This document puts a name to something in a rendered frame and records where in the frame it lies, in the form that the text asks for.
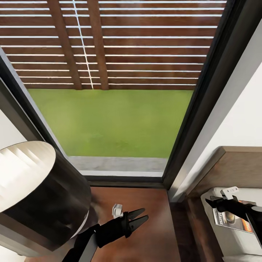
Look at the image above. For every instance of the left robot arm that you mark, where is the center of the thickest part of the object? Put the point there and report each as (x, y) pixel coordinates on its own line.
(89, 239)

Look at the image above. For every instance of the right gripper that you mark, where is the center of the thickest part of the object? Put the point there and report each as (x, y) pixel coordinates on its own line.
(223, 205)

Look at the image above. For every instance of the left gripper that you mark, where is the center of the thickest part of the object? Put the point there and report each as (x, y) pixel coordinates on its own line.
(116, 228)

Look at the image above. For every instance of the fixed window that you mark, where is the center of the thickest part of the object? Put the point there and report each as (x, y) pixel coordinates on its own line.
(121, 88)

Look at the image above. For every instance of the nightstand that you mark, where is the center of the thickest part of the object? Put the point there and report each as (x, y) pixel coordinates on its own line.
(153, 241)

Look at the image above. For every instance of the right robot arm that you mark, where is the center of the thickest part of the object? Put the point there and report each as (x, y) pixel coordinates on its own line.
(249, 212)

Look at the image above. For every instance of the bed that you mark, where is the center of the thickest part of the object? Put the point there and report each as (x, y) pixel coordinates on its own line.
(230, 166)

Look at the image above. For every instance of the hardback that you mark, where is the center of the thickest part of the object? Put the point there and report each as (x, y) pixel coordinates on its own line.
(229, 220)

